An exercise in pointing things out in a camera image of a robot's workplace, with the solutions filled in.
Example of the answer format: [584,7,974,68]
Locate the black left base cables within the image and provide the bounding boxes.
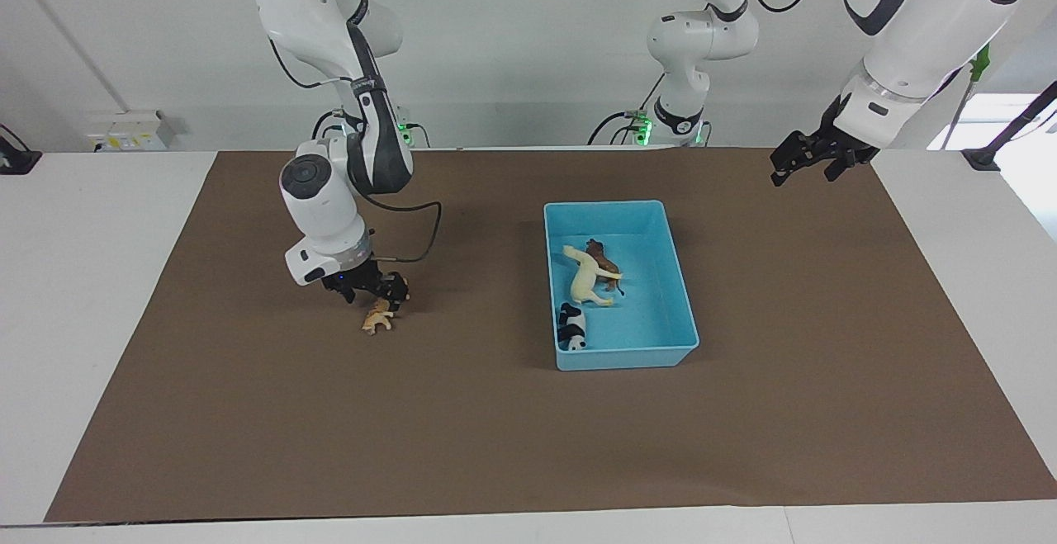
[587,72,713,148]

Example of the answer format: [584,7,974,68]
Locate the black clamp on table edge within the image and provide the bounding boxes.
[0,124,43,176]

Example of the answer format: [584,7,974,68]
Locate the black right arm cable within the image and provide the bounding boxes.
[268,31,443,265]

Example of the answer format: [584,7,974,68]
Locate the light blue plastic storage box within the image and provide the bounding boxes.
[543,200,701,372]

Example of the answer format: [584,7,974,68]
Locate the green handled rod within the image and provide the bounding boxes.
[944,43,993,150]

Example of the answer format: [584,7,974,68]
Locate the black stand with slanted rod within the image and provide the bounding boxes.
[961,80,1057,173]

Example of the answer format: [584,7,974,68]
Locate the cream horse toy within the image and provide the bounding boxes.
[562,244,623,308]

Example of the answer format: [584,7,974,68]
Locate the brown lion toy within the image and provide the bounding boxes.
[585,239,626,296]

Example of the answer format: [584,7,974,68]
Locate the brown paper table mat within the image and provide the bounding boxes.
[45,148,1057,523]

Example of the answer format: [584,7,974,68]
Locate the black base cables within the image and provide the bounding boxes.
[587,72,713,148]
[310,105,432,149]

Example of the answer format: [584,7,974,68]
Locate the orange striped tiger toy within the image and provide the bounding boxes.
[360,297,396,336]

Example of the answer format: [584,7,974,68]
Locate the black and white panda toy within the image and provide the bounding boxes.
[557,302,589,353]

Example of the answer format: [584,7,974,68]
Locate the black right base cables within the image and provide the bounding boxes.
[310,105,432,149]

